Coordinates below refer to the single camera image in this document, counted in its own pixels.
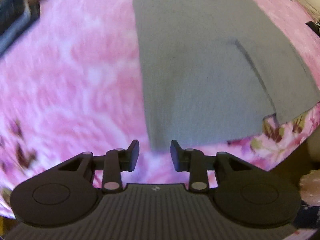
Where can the pink floral blanket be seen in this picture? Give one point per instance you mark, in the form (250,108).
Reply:
(75,92)

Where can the dark striped garment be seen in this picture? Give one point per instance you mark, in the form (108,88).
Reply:
(15,17)

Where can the plain grey garment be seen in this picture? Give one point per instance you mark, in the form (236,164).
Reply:
(200,67)

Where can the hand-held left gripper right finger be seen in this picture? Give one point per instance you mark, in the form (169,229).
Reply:
(175,155)

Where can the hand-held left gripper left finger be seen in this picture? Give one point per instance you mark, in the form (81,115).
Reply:
(133,155)

